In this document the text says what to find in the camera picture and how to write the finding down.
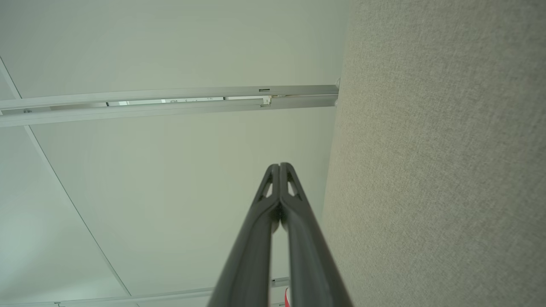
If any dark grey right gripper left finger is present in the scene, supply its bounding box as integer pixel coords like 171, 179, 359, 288
208, 163, 281, 307

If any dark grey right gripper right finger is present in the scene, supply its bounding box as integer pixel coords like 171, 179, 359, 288
280, 162, 354, 307

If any grey metal partition post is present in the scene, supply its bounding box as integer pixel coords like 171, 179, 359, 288
0, 96, 338, 128
0, 84, 340, 110

